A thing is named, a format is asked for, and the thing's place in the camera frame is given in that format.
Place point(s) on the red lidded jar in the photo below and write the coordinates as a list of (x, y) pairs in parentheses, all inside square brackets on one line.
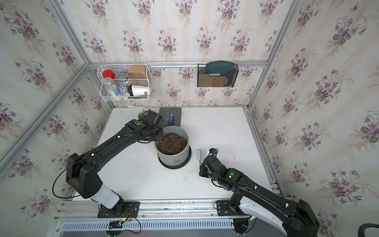
[(108, 74)]

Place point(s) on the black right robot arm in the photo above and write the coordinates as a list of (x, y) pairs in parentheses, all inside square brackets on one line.
[(292, 218)]

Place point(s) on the black mesh wall organizer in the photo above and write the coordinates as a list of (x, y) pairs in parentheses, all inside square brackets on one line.
[(205, 80)]

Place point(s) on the blue black utility knife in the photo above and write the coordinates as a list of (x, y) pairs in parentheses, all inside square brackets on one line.
[(171, 121)]

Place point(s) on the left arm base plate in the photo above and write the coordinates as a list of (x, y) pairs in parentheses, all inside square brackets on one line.
[(128, 210)]

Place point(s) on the dark green pot saucer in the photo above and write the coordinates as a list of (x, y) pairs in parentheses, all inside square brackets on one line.
[(175, 161)]

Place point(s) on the white black cup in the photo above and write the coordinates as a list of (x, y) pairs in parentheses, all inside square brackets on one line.
[(138, 91)]

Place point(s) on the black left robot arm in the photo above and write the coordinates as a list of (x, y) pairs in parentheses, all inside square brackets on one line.
[(82, 170)]

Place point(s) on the white wire wall basket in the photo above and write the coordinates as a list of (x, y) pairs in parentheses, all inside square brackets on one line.
[(123, 82)]

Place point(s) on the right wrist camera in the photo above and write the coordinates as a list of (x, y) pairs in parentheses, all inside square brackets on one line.
[(213, 152)]

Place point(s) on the teal plate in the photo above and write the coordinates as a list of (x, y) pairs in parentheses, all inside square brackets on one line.
[(223, 68)]

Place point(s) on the dark grey mat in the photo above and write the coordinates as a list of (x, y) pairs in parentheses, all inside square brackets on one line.
[(165, 113)]

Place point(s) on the small circuit board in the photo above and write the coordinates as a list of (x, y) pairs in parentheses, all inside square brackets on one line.
[(116, 225)]

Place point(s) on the round cork coaster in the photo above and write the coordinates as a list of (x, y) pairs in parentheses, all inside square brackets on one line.
[(220, 81)]

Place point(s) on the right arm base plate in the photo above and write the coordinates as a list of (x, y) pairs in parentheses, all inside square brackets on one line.
[(227, 208)]

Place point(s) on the green pen holder cup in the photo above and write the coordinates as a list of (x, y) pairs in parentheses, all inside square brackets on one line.
[(143, 114)]

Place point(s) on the white ceramic pot with soil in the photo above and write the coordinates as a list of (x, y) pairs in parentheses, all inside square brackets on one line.
[(175, 139)]

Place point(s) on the clear plastic bottle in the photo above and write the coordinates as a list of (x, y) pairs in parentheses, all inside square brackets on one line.
[(111, 86)]

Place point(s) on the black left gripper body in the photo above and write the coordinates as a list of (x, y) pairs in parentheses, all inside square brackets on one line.
[(157, 135)]

